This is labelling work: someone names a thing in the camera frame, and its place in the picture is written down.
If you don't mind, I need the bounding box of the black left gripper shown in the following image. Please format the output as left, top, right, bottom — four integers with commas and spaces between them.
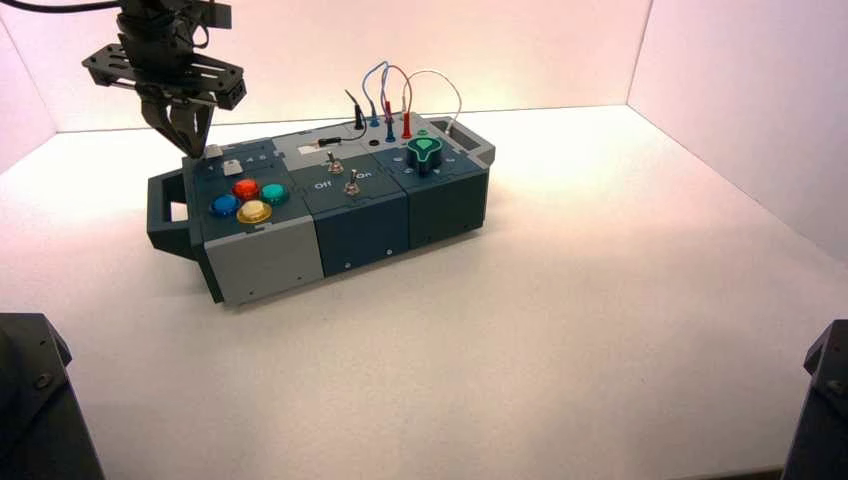
82, 13, 248, 160

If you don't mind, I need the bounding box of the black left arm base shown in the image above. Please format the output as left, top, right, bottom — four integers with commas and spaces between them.
0, 312, 106, 480

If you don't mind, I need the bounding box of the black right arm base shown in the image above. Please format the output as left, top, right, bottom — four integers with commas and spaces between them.
783, 319, 848, 480

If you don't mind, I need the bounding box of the blue round push button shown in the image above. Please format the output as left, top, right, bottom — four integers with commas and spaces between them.
208, 193, 242, 219

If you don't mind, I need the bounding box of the yellow round push button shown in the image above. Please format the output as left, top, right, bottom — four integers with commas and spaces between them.
236, 199, 274, 226

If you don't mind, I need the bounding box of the grey and teal control box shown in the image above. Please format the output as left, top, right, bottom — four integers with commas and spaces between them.
146, 111, 497, 307

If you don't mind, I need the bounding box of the green and black rotary knob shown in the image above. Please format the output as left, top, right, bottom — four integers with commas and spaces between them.
405, 136, 444, 177

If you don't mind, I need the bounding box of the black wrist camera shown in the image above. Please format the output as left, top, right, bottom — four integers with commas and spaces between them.
193, 1, 234, 30

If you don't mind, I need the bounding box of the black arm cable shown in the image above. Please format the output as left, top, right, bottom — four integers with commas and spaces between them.
0, 0, 125, 15

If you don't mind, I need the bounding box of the black banana plug cable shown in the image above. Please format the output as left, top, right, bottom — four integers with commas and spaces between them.
316, 88, 370, 148

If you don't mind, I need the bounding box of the blue banana plug cable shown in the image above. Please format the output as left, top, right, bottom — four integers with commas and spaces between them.
360, 60, 397, 144

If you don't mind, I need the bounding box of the red banana plug cable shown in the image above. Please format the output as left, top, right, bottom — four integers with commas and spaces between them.
378, 64, 415, 141

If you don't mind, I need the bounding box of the white banana plug cable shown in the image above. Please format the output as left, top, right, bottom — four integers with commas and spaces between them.
400, 69, 463, 137

